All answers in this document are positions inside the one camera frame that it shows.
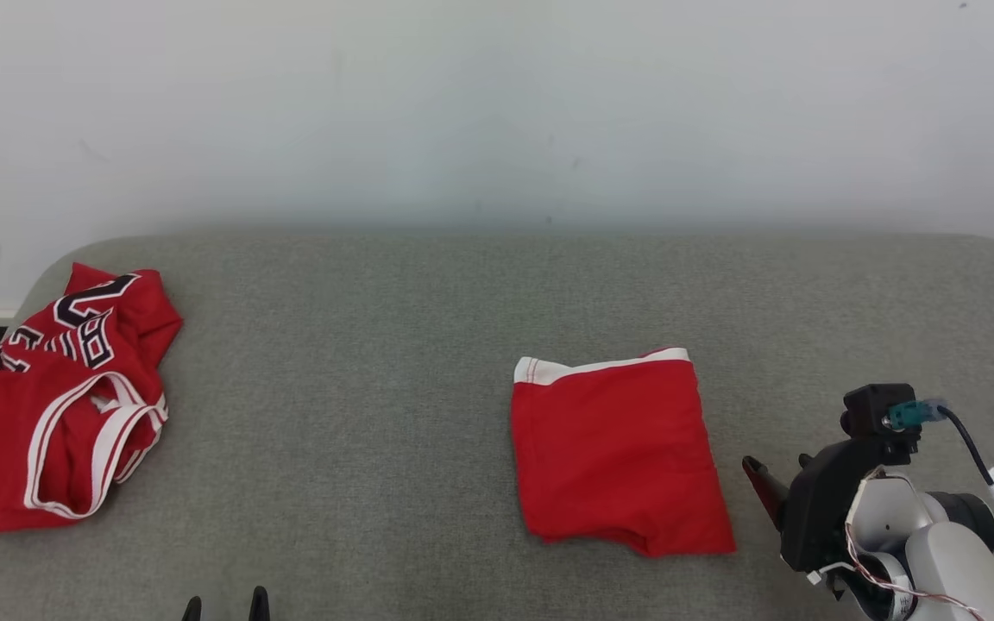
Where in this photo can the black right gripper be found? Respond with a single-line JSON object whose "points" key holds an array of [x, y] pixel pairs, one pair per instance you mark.
{"points": [[820, 517]]}

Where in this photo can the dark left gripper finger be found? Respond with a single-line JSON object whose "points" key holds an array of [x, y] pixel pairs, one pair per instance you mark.
{"points": [[192, 611], [260, 607]]}

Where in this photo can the red shorts white waistband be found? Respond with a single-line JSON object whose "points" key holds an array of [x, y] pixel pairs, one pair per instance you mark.
{"points": [[618, 448]]}

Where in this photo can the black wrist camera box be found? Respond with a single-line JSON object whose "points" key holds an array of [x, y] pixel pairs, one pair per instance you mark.
{"points": [[868, 410]]}

